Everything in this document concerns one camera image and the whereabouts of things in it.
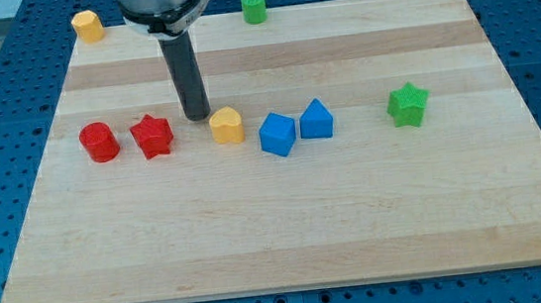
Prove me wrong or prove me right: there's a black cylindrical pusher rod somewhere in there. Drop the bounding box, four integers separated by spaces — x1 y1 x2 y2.
159 33 211 121

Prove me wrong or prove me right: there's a yellow heart block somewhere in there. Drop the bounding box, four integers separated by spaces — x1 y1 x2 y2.
209 106 246 145

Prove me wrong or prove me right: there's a light wooden board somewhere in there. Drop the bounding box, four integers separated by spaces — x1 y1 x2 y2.
0 0 541 303

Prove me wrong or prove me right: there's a red star block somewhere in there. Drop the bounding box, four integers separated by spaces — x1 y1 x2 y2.
130 115 173 159

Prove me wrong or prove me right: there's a green cylinder block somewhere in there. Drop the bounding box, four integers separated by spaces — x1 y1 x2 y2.
240 0 268 25

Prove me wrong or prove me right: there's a yellow hexagon block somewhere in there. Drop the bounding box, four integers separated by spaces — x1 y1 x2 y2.
70 10 105 44

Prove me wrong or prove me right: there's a red cylinder block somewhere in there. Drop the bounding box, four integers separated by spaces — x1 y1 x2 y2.
79 122 120 163

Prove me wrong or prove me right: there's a blue cube block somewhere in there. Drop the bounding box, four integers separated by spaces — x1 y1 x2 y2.
259 113 296 157

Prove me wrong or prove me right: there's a blue triangle block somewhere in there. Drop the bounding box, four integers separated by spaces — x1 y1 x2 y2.
299 98 334 140

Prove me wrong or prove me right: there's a green star block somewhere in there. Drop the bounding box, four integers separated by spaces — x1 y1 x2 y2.
386 81 429 128

